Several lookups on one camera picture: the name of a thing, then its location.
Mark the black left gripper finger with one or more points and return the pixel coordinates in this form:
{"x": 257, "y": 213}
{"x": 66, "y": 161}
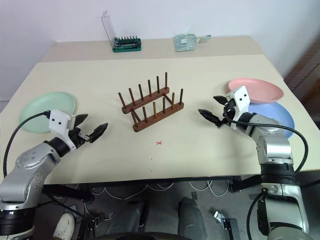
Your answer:
{"x": 82, "y": 119}
{"x": 98, "y": 131}

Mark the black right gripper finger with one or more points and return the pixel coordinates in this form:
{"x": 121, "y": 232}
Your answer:
{"x": 208, "y": 115}
{"x": 220, "y": 99}

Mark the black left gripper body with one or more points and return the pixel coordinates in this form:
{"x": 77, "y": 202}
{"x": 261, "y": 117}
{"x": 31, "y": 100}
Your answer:
{"x": 76, "y": 138}

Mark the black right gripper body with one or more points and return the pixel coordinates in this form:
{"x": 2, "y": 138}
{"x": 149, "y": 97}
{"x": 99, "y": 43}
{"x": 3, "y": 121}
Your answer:
{"x": 226, "y": 116}

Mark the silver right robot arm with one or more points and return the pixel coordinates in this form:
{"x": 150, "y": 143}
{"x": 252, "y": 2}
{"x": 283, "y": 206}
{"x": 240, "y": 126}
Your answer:
{"x": 275, "y": 150}

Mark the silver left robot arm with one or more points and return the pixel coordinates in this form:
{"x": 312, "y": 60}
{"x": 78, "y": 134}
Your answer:
{"x": 30, "y": 170}

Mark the wooden dish rack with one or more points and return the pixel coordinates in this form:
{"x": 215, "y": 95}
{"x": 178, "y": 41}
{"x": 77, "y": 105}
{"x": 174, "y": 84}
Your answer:
{"x": 152, "y": 107}

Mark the pink red plate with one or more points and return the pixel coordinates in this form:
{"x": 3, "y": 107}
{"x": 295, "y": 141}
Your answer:
{"x": 262, "y": 90}

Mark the green plate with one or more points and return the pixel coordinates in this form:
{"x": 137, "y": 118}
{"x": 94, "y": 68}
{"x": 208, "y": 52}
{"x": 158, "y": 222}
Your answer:
{"x": 37, "y": 107}

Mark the blue plate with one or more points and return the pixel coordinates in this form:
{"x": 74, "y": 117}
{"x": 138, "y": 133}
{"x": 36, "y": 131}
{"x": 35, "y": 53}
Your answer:
{"x": 277, "y": 112}

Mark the red cross mark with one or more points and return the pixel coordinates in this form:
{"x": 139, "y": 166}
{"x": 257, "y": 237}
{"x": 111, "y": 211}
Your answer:
{"x": 159, "y": 142}

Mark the pale green pouch tag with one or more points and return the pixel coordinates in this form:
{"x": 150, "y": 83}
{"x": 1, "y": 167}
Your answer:
{"x": 204, "y": 38}

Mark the clear green plastic pouch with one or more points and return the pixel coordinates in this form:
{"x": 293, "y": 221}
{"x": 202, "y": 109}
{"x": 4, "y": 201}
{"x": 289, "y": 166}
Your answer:
{"x": 184, "y": 42}

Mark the green screwdriver bit set case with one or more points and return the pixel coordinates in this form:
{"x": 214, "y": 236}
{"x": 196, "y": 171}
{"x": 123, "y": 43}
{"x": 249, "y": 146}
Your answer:
{"x": 126, "y": 43}

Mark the white shoe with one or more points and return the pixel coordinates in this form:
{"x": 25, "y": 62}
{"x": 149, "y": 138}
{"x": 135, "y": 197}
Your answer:
{"x": 63, "y": 226}

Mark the dark rounded shape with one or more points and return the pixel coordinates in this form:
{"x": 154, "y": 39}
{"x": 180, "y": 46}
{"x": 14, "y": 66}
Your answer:
{"x": 191, "y": 215}

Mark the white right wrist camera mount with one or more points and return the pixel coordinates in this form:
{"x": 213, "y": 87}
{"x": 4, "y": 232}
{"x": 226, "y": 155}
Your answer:
{"x": 240, "y": 98}

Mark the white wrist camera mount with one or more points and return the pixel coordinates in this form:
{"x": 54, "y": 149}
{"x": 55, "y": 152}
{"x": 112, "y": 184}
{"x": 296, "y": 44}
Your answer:
{"x": 58, "y": 122}
{"x": 240, "y": 98}

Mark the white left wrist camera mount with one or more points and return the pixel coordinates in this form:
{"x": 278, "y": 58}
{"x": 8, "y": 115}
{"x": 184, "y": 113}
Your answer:
{"x": 58, "y": 122}

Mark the black table frame bar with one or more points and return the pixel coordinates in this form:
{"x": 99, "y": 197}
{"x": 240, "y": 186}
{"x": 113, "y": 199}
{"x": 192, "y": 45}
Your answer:
{"x": 246, "y": 183}
{"x": 67, "y": 192}

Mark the metal bracket with black mount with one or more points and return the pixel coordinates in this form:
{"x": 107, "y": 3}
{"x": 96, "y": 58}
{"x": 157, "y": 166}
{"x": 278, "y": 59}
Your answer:
{"x": 227, "y": 221}

